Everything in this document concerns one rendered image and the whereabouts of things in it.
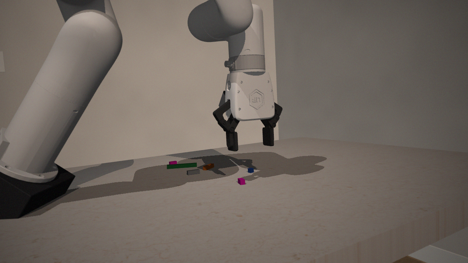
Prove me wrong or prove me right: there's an orange rod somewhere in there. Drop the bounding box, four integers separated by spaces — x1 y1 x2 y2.
203 164 214 170

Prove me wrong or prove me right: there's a dark grey rod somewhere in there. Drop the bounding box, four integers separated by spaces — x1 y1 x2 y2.
187 169 200 175

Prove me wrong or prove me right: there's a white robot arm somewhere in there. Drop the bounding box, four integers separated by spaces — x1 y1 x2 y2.
0 0 265 183

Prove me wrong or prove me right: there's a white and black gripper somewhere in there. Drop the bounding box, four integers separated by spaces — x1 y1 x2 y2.
213 69 282 151

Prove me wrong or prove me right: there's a green rod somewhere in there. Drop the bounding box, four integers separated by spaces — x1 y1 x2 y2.
167 163 197 169

